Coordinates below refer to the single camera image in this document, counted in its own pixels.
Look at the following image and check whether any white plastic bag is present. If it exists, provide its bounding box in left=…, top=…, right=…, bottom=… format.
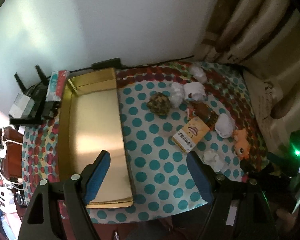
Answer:
left=202, top=150, right=226, bottom=172
left=169, top=82, right=185, bottom=108
left=189, top=63, right=207, bottom=84

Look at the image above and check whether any yellow medicine box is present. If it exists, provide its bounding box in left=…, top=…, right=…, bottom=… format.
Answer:
left=172, top=116, right=210, bottom=153

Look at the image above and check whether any orange toy pig figure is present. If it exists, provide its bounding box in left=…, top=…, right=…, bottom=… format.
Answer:
left=232, top=128, right=250, bottom=160

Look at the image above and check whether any camouflage sock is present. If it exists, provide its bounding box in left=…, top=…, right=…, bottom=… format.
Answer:
left=147, top=93, right=172, bottom=116

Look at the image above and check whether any red snack packet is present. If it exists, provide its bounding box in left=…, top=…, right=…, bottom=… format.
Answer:
left=186, top=107, right=194, bottom=120

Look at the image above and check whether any gold metal tray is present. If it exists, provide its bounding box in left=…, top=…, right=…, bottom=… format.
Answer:
left=57, top=68, right=133, bottom=209

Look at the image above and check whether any polka dot tablecloth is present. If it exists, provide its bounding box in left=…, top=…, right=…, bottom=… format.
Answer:
left=21, top=62, right=269, bottom=224

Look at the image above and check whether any black wifi router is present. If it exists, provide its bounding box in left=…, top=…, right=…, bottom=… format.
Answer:
left=8, top=65, right=61, bottom=128

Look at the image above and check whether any red wooden nightstand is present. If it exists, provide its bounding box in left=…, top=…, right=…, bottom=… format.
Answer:
left=0, top=126, right=23, bottom=184

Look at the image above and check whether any white printed pillow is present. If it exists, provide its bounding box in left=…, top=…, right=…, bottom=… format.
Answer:
left=243, top=71, right=300, bottom=155

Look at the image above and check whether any white small box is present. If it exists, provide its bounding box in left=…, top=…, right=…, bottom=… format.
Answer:
left=9, top=93, right=34, bottom=119

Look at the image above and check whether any red teal tissue pack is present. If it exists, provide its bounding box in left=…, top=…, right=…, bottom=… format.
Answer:
left=45, top=70, right=69, bottom=102

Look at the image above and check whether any black power adapter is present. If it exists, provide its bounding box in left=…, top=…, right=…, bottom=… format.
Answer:
left=91, top=57, right=122, bottom=70

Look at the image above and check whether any beige printed curtain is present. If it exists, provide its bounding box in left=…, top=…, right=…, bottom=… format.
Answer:
left=195, top=0, right=300, bottom=119

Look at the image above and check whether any black cable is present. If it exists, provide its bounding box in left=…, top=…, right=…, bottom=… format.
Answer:
left=69, top=55, right=195, bottom=74

